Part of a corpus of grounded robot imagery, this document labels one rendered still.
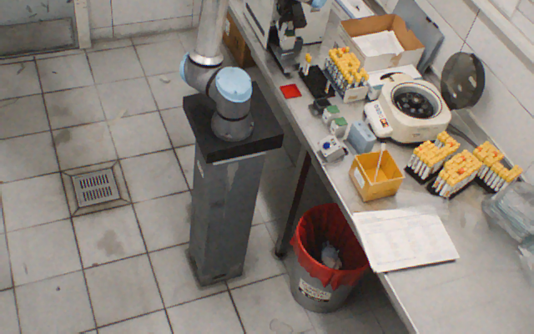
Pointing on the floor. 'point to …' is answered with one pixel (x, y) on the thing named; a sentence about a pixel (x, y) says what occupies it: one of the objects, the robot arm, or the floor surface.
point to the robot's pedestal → (222, 215)
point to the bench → (471, 260)
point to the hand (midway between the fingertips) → (288, 37)
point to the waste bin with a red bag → (314, 222)
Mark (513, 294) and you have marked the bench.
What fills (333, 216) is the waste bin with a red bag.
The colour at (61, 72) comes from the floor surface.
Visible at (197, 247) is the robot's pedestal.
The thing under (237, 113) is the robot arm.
